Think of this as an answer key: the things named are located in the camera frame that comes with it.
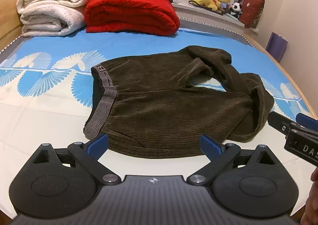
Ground dark brown corduroy pants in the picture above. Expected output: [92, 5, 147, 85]
[83, 45, 275, 159]

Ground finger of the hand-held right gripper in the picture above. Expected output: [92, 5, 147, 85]
[267, 111, 291, 134]
[296, 113, 318, 130]

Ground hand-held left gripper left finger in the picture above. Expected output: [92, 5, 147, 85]
[32, 133, 122, 186]

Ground panda plush toy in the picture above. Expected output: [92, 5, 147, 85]
[229, 2, 243, 19]

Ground folded red blanket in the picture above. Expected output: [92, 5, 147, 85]
[84, 0, 180, 37]

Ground red patterned cushion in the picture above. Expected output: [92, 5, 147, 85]
[238, 0, 265, 29]

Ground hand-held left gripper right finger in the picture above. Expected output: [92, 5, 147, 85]
[187, 134, 277, 187]

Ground blue white printed bed sheet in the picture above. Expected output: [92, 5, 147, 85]
[0, 27, 311, 220]

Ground person's right forearm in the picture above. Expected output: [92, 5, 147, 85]
[301, 165, 318, 225]

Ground folded white blanket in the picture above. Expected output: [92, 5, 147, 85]
[17, 0, 94, 38]

